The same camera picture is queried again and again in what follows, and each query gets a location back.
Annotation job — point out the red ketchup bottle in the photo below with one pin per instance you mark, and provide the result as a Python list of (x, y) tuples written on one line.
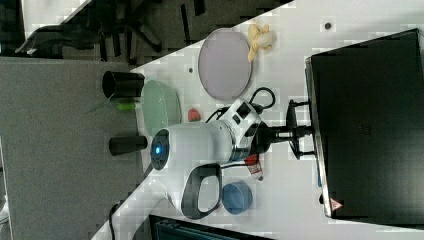
[(254, 167)]

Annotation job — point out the black cylinder post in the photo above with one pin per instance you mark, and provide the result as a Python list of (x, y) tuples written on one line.
[(127, 144)]

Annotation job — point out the black cylinder cup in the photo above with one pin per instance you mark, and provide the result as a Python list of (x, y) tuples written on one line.
[(122, 84)]

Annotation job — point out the blue bowl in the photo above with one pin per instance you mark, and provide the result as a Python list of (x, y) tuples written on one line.
[(237, 197)]

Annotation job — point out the round grey plate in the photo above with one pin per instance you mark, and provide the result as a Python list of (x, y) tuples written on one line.
[(223, 66)]

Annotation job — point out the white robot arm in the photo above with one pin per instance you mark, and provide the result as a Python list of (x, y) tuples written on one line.
[(183, 155)]

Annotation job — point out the red toy strawberry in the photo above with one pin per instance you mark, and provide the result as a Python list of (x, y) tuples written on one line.
[(193, 115)]

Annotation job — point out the yellow plush toy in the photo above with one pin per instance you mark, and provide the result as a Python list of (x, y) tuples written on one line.
[(260, 37)]

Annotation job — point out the green toy fruit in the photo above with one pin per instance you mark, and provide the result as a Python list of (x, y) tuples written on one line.
[(126, 106)]

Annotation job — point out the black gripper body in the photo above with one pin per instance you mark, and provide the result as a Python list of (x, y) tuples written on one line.
[(265, 136)]

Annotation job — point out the green oval colander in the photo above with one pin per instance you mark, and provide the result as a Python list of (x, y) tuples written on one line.
[(160, 105)]

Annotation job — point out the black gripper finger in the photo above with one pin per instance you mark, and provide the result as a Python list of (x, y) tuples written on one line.
[(298, 132)]

